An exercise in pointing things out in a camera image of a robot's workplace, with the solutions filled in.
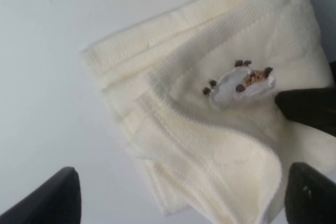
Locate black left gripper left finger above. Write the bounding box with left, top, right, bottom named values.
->
left=1, top=167, right=81, bottom=223

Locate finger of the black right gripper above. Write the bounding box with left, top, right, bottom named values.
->
left=275, top=88, right=335, bottom=136

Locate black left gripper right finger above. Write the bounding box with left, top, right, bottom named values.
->
left=285, top=162, right=335, bottom=224

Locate cream white towel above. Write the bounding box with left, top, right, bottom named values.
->
left=85, top=0, right=335, bottom=223

